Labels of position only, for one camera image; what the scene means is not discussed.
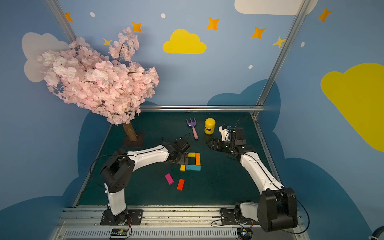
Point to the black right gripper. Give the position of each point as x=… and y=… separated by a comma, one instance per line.
x=220, y=145

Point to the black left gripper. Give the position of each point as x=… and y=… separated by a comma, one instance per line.
x=179, y=154

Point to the short yellow block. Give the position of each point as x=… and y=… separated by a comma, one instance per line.
x=191, y=154

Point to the teal block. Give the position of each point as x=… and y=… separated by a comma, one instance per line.
x=193, y=168

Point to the orange block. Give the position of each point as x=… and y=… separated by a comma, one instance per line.
x=197, y=159

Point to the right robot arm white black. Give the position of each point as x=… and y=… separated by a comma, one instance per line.
x=277, y=207

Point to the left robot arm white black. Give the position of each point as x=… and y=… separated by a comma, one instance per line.
x=117, y=172

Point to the yellow plastic jar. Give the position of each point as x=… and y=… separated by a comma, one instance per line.
x=210, y=124

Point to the purple pink toy rake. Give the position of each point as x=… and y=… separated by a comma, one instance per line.
x=192, y=123

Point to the magenta block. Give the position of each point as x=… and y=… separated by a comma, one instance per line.
x=169, y=179

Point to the red block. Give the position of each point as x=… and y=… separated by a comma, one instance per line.
x=181, y=184

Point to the pink blossom artificial tree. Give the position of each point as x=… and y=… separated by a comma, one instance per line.
x=112, y=86

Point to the right green circuit board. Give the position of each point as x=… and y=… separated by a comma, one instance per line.
x=244, y=234

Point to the green circuit board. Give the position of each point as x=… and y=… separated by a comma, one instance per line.
x=244, y=234
x=119, y=233

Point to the left green circuit board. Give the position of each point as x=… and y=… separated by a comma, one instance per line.
x=119, y=233

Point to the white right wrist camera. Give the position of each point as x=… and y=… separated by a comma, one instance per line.
x=225, y=132

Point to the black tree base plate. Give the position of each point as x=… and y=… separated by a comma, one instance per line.
x=127, y=143

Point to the horizontal aluminium rail back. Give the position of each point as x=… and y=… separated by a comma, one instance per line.
x=202, y=108

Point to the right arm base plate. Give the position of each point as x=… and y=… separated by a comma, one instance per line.
x=234, y=217

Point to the aluminium front rail bed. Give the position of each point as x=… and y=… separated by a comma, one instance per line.
x=164, y=223

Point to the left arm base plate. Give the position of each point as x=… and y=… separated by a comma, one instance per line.
x=125, y=218

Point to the aluminium corner post right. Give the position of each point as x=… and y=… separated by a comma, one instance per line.
x=291, y=36

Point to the aluminium corner post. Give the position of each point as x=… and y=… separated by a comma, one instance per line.
x=60, y=16
x=291, y=36

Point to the aluminium corner post left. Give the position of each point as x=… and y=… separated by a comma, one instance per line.
x=60, y=16

